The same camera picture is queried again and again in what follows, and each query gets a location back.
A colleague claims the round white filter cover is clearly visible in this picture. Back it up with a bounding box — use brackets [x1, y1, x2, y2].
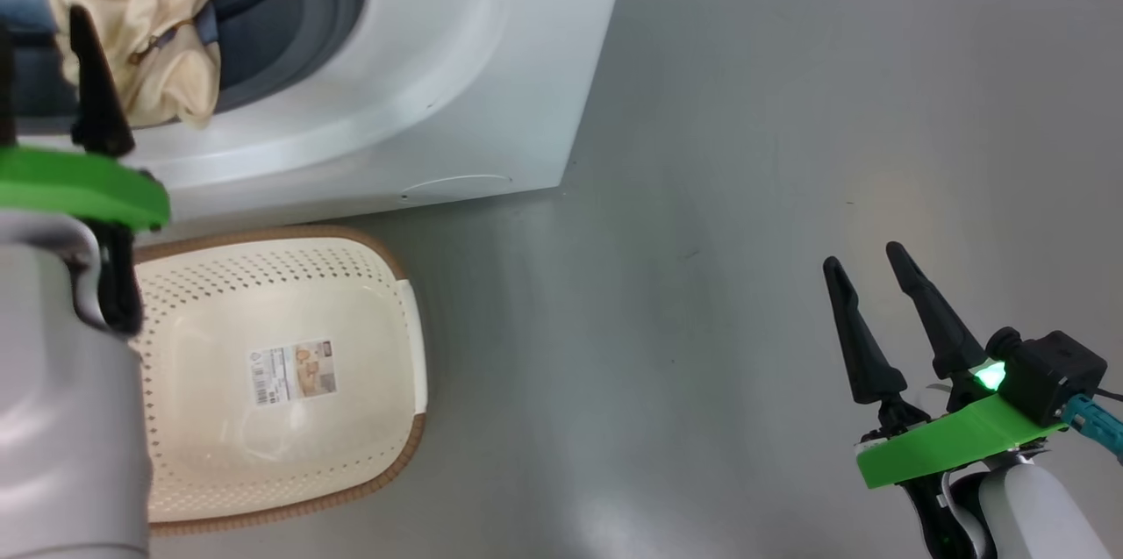
[404, 173, 514, 200]

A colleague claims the cream perforated laundry basket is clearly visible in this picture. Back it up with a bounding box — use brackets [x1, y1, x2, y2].
[132, 226, 429, 538]

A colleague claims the paper basket label sticker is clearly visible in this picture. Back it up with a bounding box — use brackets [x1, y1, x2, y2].
[252, 340, 338, 407]

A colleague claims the teal plug black cable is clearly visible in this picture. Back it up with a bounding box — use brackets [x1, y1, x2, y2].
[1062, 388, 1123, 463]

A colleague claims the white front-load washing machine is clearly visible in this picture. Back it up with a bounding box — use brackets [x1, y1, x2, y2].
[0, 0, 637, 222]

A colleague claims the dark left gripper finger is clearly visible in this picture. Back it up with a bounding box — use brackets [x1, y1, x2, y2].
[68, 4, 137, 158]
[0, 24, 18, 147]

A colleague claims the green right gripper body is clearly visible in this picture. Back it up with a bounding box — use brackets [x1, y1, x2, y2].
[855, 366, 1067, 490]

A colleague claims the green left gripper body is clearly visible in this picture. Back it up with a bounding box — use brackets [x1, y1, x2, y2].
[0, 145, 172, 233]

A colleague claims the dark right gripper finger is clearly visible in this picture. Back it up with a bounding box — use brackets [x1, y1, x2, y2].
[822, 256, 909, 406]
[884, 241, 988, 380]

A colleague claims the cream garment with black print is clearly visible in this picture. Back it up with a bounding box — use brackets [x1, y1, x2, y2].
[46, 0, 277, 130]

